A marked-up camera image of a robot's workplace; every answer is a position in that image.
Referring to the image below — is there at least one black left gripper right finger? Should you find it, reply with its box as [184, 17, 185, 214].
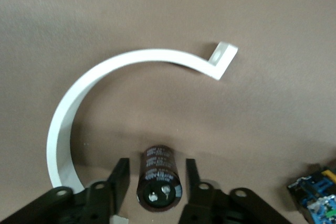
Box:
[178, 158, 237, 224]

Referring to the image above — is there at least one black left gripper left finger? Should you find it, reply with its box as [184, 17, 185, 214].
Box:
[60, 157, 130, 224]

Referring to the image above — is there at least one dark brown cylindrical capacitor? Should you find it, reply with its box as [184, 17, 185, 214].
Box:
[135, 144, 183, 213]

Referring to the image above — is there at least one blue circuit board module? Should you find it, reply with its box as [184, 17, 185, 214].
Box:
[286, 165, 336, 224]

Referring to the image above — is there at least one white curved pipe bracket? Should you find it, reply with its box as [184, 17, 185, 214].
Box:
[46, 41, 239, 224]

